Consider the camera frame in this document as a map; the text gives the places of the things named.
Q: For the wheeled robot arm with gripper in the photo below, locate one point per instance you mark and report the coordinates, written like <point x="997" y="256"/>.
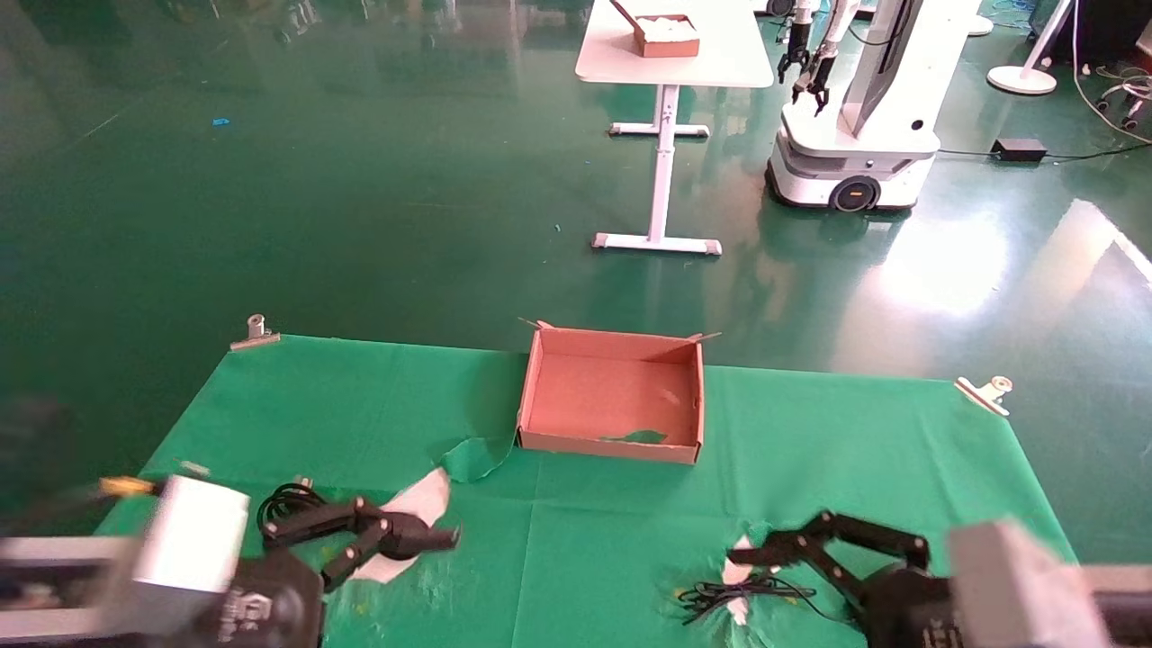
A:
<point x="821" y="72"/>
<point x="795" y="49"/>

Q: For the white pedestal table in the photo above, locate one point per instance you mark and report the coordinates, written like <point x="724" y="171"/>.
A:
<point x="670" y="54"/>

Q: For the white round stand base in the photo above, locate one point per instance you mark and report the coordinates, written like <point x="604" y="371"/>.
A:
<point x="1021" y="79"/>

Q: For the black power adapter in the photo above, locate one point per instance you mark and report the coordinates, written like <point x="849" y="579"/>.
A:
<point x="1019" y="149"/>

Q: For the open brown cardboard box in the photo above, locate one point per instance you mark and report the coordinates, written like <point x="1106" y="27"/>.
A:
<point x="612" y="405"/>

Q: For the green cloth scrap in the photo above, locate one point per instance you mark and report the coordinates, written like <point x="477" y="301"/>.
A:
<point x="637" y="437"/>

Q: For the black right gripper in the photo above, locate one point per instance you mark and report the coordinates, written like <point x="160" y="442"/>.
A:
<point x="909" y="612"/>

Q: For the metal binder clip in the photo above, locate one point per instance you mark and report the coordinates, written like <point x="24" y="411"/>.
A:
<point x="255" y="333"/>
<point x="985" y="394"/>

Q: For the green tablecloth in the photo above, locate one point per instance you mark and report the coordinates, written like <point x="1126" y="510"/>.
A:
<point x="585" y="540"/>

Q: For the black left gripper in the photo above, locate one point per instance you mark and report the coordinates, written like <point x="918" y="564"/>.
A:
<point x="270" y="603"/>

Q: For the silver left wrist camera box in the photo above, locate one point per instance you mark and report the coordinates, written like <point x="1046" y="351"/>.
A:
<point x="193" y="531"/>

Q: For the white wheeled robot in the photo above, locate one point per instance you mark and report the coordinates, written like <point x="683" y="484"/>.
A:
<point x="864" y="135"/>

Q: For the small brown cardboard box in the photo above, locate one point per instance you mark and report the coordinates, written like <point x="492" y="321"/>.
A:
<point x="668" y="38"/>

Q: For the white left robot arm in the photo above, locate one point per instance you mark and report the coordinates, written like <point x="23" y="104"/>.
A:
<point x="54" y="585"/>

